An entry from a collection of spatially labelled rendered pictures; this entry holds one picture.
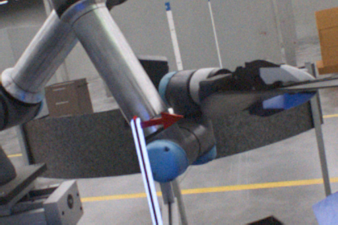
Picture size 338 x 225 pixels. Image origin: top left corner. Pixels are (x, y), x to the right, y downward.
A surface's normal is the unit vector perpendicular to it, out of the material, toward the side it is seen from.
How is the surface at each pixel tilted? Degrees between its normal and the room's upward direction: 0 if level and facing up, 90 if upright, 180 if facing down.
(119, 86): 88
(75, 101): 90
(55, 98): 90
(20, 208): 90
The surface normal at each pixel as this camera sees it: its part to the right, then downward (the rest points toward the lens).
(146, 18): -0.29, 0.18
